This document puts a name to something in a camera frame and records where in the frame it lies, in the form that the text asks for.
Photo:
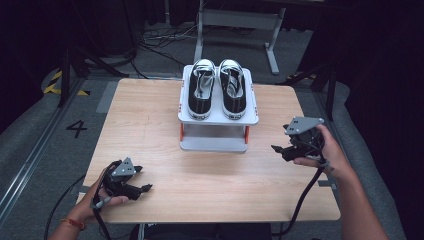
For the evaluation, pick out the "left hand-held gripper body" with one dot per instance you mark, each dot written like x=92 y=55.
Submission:
x=120 y=180

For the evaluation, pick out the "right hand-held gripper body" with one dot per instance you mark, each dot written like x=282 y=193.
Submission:
x=305 y=141

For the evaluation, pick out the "white two-tier shoe rack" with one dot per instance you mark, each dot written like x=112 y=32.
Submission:
x=216 y=141

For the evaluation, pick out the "black canvas sneaker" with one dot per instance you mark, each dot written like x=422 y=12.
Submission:
x=232 y=90
x=201 y=90

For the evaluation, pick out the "person's right hand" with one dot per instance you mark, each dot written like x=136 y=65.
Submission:
x=335 y=156

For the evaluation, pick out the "person's left hand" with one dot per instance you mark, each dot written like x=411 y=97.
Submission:
x=86 y=206

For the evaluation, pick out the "grey metal plate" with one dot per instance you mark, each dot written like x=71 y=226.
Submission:
x=82 y=189
x=327 y=184

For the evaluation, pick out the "black metal stand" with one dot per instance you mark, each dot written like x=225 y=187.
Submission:
x=78 y=65
x=325 y=80

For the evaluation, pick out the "person's dark clothing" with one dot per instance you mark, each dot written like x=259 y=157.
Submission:
x=206 y=231

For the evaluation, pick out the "yellow and black floor tape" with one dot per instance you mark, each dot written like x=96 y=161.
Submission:
x=53 y=85

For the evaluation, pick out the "metal floor rail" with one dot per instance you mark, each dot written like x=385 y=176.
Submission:
x=340 y=140
x=33 y=156

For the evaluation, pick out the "grey metal desk frame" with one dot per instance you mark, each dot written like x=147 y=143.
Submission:
x=240 y=18

